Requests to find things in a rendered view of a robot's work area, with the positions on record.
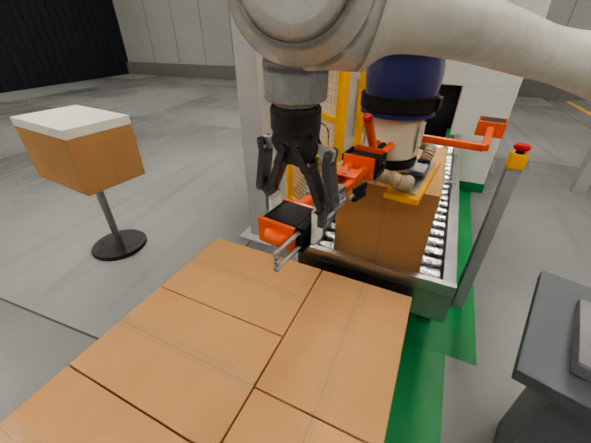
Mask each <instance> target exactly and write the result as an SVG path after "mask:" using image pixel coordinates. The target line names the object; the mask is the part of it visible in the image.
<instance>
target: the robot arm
mask: <svg viewBox="0 0 591 443"><path fill-rule="evenodd" d="M227 3H228V6H229V8H230V13H231V16H232V17H233V19H234V21H235V24H236V26H237V28H238V30H239V31H240V32H241V34H242V35H243V37H244V38H245V40H246V41H247V42H248V43H249V45H250V46H251V47H252V48H253V49H254V50H255V51H256V52H258V53H259V54H260V55H262V58H263V62H262V67H263V76H264V93H265V99H266V101H267V102H269V103H272V105H271V106H270V120H271V129H272V130H273V134H272V135H270V134H263V135H261V136H259V137H258V138H257V144H258V148H259V158H258V168H257V178H256V188H257V189H258V190H262V191H263V192H264V194H265V195H266V208H267V209H268V210H269V211H271V210H272V209H274V208H275V207H277V206H278V205H279V204H281V191H277V190H278V189H279V188H278V186H279V184H280V182H281V179H282V177H283V174H284V172H285V170H286V168H287V166H288V164H293V165H294V166H296V167H299V169H300V171H301V173H302V174H303V175H304V177H305V180H306V182H307V185H308V187H309V190H310V195H311V197H312V199H313V202H314V205H315V208H314V209H313V210H312V211H311V239H310V244H311V245H313V246H314V245H315V244H316V243H317V242H318V241H319V240H320V239H321V238H322V235H323V227H324V226H325V225H326V223H327V216H328V212H329V213H331V212H332V211H334V210H335V209H336V208H337V207H338V206H339V186H338V176H337V166H336V161H337V157H338V153H339V150H338V148H336V147H333V148H331V149H330V148H328V147H326V146H324V145H322V143H321V141H320V138H319V133H320V128H321V113H322V106H321V105H320V104H321V103H323V102H325V101H326V99H327V90H328V74H329V71H352V72H363V71H364V70H365V69H367V68H368V67H369V66H370V65H371V64H372V63H374V62H376V61H377V60H379V59H381V58H383V57H384V56H388V55H392V54H413V55H422V56H429V57H435V58H442V59H447V60H452V61H457V62H464V63H469V64H472V65H476V66H479V67H482V68H486V69H492V70H496V71H499V72H503V73H507V74H510V75H514V76H520V77H524V78H528V79H531V80H535V81H538V82H541V83H545V84H549V85H552V86H554V87H557V88H559V89H561V90H564V91H567V92H570V93H572V94H573V95H575V96H578V97H580V98H583V99H585V100H587V101H589V102H591V30H581V29H576V28H571V27H567V26H563V25H559V24H556V23H553V22H551V21H550V20H548V19H546V18H542V17H540V16H538V15H536V14H535V13H533V12H531V11H527V10H525V9H523V8H522V7H520V6H518V5H515V4H512V3H510V2H508V1H507V0H227ZM273 146H274V147H275V149H276V151H277V154H276V157H275V159H274V167H273V169H272V171H271V165H272V158H273ZM317 153H318V154H319V155H320V159H319V160H320V162H322V176H323V182H322V179H321V177H320V174H319V171H318V168H317V167H318V163H317V159H316V155H317ZM308 163H309V164H310V165H308V166H307V164H308ZM270 173H271V174H270ZM323 183H324V184H323ZM276 191H277V192H276Z"/></svg>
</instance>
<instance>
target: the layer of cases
mask: <svg viewBox="0 0 591 443"><path fill-rule="evenodd" d="M411 302H412V297H410V296H407V295H403V294H399V293H396V292H392V291H390V290H387V289H384V288H380V287H376V286H373V285H370V284H367V283H364V282H360V281H358V280H353V279H349V278H347V277H344V276H341V275H338V274H335V273H332V272H327V271H324V270H323V271H322V270H321V269H318V268H315V267H312V266H309V265H304V264H301V263H298V262H296V261H292V260H289V261H288V262H287V263H286V264H285V265H284V266H283V267H282V268H281V269H280V271H279V272H275V271H274V255H272V254H269V253H266V252H264V251H258V250H255V249H253V248H249V247H246V246H243V245H241V244H237V243H233V242H230V241H226V240H223V239H221V238H216V239H215V240H214V242H212V243H211V244H210V245H209V246H208V247H206V248H205V249H204V250H203V251H202V252H200V253H199V254H198V255H197V256H196V257H194V258H193V259H192V260H191V261H190V262H188V263H187V264H186V265H185V266H184V267H182V268H181V269H180V270H179V271H178V272H176V273H175V274H174V275H173V276H172V277H170V278H169V279H168V280H167V281H166V282H165V283H164V284H163V285H162V286H161V287H159V288H158V289H157V290H156V291H155V292H154V293H152V294H151V295H150V296H149V297H147V298H146V299H145V300H144V301H143V302H141V303H140V304H139V305H138V306H137V307H136V308H134V309H133V310H132V311H131V312H130V313H128V314H127V315H126V316H125V317H124V318H122V319H121V320H120V321H119V322H118V323H116V324H115V325H114V326H113V327H112V328H111V329H110V330H109V331H108V332H107V333H105V334H104V335H103V336H102V337H101V338H99V339H98V340H97V341H96V342H95V343H93V344H92V345H91V346H90V347H89V348H87V349H86V350H85V351H84V352H83V353H81V354H80V355H79V356H78V357H77V358H76V359H74V360H73V361H72V362H71V363H70V364H69V365H70V366H71V367H69V366H66V367H65V368H64V369H63V370H62V371H61V372H60V373H59V374H57V375H56V376H55V377H54V378H53V379H51V380H50V381H49V382H48V383H47V384H45V385H44V386H43V387H42V388H41V389H39V390H38V391H37V392H36V393H35V394H33V395H32V396H31V397H30V398H29V399H27V400H26V401H25V402H24V403H23V404H21V405H20V406H19V407H18V408H17V409H15V410H14V411H13V412H12V413H11V414H10V415H9V416H8V417H7V418H6V419H4V420H3V421H2V422H1V423H0V443H384V440H385V435H386V431H387V425H388V421H389V416H390V408H391V403H392V398H393V394H394V389H395V385H396V379H397V375H398V367H399V362H400V357H401V352H402V348H403V343H404V339H405V330H406V325H407V321H408V316H409V312H410V307H411Z"/></svg>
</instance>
